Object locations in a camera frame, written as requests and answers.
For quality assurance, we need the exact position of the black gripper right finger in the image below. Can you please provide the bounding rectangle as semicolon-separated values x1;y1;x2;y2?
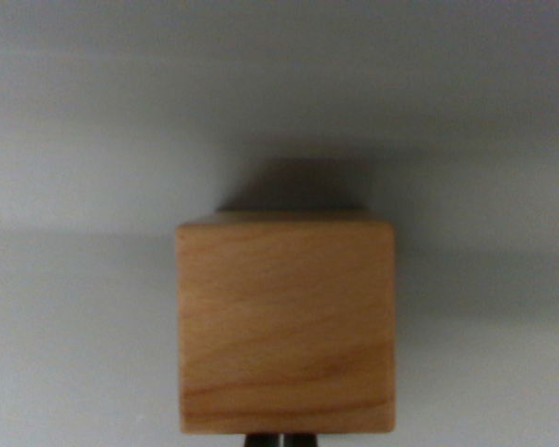
283;433;320;447

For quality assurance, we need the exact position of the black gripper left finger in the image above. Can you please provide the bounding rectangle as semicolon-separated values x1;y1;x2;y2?
243;433;282;447

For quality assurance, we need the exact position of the wooden cube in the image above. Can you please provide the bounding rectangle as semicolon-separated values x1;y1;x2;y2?
174;210;398;436

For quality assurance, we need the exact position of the grey plastic bin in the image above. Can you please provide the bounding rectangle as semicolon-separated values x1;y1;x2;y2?
0;0;559;447

